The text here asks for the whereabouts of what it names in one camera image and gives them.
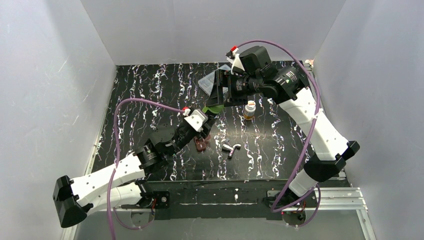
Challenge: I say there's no red pill organizer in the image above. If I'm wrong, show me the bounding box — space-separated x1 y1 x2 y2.
193 134 211 153

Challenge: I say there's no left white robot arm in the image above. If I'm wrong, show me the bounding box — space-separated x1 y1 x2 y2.
52 116 216 228

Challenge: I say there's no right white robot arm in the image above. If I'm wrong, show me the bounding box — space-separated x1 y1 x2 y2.
203 45 360 212

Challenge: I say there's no clear plastic organizer box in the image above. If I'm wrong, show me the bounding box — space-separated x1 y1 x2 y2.
197 64 231 96

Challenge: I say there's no chrome faucet tap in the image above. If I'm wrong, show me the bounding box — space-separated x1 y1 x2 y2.
221 143 241 160

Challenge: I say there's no orange white pill bottle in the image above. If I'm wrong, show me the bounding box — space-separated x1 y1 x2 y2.
243 100 256 121

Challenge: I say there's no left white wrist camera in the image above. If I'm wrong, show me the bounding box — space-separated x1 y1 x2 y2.
182 107 208 133

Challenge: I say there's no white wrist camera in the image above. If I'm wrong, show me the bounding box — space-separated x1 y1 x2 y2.
225 46 245 75
182 107 208 133

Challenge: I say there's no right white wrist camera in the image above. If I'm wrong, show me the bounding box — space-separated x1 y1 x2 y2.
225 46 245 75

